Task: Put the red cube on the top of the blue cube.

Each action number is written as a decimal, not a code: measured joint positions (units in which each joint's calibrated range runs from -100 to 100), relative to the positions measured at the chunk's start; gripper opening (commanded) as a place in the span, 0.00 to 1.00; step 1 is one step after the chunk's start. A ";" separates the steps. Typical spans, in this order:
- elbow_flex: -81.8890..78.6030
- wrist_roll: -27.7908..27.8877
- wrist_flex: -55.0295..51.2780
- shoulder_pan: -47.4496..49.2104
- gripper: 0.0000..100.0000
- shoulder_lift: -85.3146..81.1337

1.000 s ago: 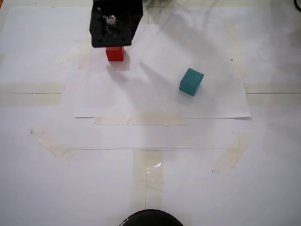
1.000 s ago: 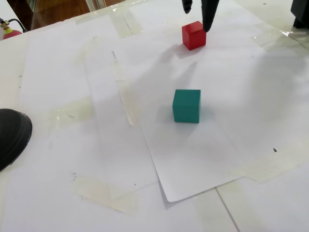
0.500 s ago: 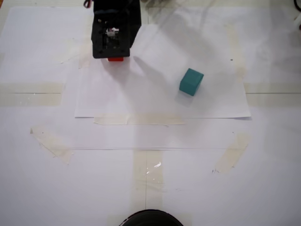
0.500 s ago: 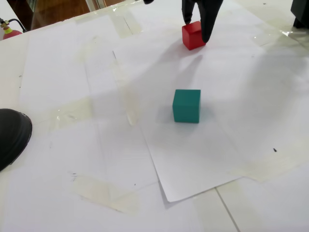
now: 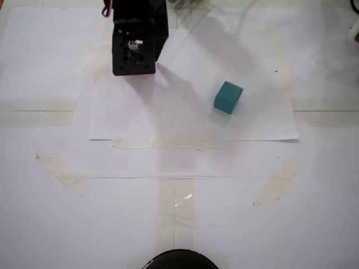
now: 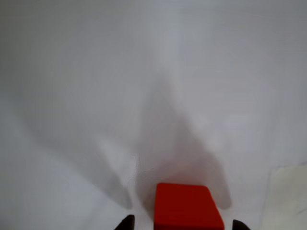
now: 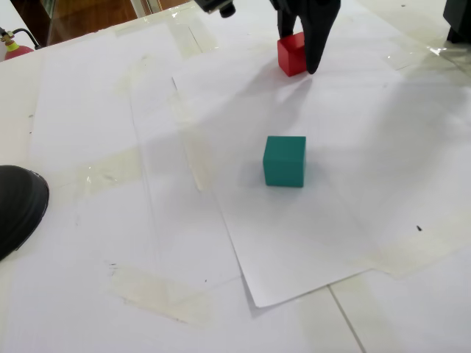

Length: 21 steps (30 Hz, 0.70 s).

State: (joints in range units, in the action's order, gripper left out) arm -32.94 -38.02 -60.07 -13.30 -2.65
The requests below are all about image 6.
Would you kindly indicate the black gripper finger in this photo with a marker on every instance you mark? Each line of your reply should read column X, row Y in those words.
column 239, row 226
column 127, row 224

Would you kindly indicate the red wooden cube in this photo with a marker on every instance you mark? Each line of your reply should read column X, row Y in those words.
column 187, row 206

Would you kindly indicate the small white paper sheet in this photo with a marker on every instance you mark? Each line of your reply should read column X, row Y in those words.
column 96, row 72

